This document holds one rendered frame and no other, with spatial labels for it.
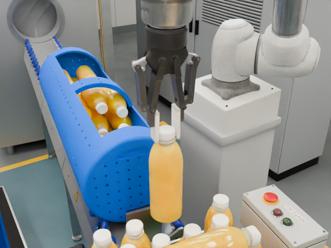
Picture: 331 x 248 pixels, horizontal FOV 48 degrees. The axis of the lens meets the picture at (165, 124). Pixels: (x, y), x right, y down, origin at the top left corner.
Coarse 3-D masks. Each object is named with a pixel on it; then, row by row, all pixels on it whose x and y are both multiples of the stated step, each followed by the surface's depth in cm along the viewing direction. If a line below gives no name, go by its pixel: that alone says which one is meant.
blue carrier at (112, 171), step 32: (64, 64) 169; (96, 64) 175; (64, 96) 130; (128, 96) 137; (64, 128) 120; (96, 128) 105; (128, 128) 101; (96, 160) 96; (128, 160) 100; (96, 192) 100; (128, 192) 104
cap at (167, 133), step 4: (160, 128) 77; (164, 128) 77; (168, 128) 77; (172, 128) 77; (160, 132) 75; (164, 132) 75; (168, 132) 75; (172, 132) 76; (160, 136) 76; (164, 136) 75; (168, 136) 75; (172, 136) 76; (164, 140) 76; (168, 140) 76
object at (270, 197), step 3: (267, 192) 97; (270, 192) 97; (264, 195) 96; (267, 195) 96; (270, 195) 96; (273, 195) 96; (276, 195) 96; (264, 198) 95; (267, 198) 95; (270, 198) 95; (273, 198) 95; (276, 198) 95; (270, 201) 94; (273, 201) 94
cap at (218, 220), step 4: (216, 216) 88; (220, 216) 88; (224, 216) 88; (212, 220) 87; (216, 220) 86; (220, 220) 86; (224, 220) 86; (228, 220) 86; (212, 224) 87; (216, 224) 86; (220, 224) 85; (224, 224) 85; (228, 224) 86
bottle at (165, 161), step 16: (160, 144) 77; (176, 144) 78; (160, 160) 76; (176, 160) 77; (160, 176) 78; (176, 176) 78; (160, 192) 80; (176, 192) 80; (160, 208) 82; (176, 208) 83
